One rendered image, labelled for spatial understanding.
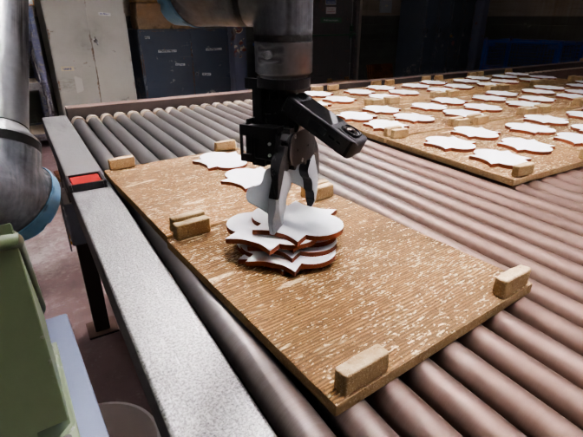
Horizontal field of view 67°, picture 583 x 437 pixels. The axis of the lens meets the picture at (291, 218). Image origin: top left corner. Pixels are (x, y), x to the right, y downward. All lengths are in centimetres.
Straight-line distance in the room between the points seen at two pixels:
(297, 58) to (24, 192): 39
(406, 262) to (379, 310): 13
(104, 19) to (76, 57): 50
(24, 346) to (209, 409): 17
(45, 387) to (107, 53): 512
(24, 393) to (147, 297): 22
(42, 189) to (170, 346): 29
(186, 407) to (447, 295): 34
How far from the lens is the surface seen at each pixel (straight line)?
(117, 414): 132
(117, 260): 74
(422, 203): 93
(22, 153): 68
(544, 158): 129
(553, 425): 51
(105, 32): 548
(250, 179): 95
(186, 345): 55
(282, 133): 60
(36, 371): 46
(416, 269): 65
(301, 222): 65
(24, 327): 44
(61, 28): 540
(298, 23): 58
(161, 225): 79
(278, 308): 55
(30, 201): 67
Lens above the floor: 126
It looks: 25 degrees down
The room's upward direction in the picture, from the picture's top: straight up
